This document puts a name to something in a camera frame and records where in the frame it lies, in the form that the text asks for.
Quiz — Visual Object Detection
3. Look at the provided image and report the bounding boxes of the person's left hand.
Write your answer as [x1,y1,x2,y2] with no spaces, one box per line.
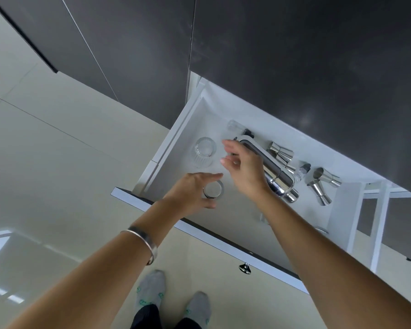
[163,172,225,220]

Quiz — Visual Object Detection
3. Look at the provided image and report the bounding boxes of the person's right hand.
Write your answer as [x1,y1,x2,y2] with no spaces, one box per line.
[220,139,273,200]

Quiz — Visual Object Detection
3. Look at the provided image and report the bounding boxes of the person's left forearm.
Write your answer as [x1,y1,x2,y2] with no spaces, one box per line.
[6,197,183,329]

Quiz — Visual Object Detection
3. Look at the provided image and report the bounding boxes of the person's right forearm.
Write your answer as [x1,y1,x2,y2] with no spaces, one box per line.
[247,183,411,329]

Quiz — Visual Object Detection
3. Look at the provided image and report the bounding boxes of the ribbed clear drinking glass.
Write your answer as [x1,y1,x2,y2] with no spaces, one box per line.
[190,136,217,169]

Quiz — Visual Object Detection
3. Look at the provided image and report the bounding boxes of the small clear glass bottle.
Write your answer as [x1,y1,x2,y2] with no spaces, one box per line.
[227,119,251,136]

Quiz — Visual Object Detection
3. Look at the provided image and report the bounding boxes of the white open drawer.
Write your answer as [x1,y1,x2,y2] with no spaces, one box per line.
[111,72,411,296]

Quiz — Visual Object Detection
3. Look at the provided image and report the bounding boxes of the silver double jigger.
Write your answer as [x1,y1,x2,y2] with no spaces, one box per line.
[306,179,333,207]
[313,167,342,187]
[268,141,294,165]

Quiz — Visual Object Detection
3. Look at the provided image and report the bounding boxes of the silver cocktail shaker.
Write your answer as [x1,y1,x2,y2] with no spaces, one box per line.
[237,137,300,204]

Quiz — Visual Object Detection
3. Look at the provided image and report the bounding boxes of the small bottle with black cap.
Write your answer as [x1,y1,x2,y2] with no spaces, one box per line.
[293,162,311,183]

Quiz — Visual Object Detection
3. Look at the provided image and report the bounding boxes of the grey sock with green print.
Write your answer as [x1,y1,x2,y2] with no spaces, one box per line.
[135,269,167,313]
[183,291,212,328]

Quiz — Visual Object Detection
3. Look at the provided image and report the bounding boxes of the dark grey cabinet door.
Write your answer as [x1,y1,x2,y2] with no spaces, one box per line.
[0,0,196,130]
[190,0,411,197]

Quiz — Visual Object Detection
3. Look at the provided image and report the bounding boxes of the dark trousers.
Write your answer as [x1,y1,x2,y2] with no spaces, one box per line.
[130,304,203,329]

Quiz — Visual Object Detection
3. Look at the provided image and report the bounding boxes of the silver bangle bracelet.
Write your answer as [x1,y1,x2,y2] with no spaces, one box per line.
[121,226,158,266]

